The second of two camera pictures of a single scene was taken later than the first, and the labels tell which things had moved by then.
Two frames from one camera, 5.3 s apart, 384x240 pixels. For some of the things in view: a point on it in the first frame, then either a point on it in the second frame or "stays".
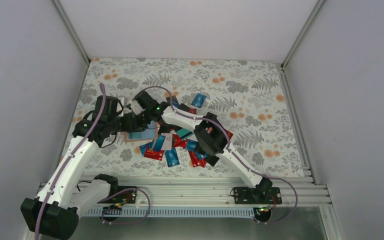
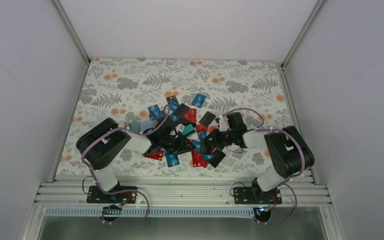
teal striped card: [184, 133] stays
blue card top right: [198, 100] stays
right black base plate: [250, 195] stays
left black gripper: [130, 124] -> [181, 146]
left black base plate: [124, 195] stays
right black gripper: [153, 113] -> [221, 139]
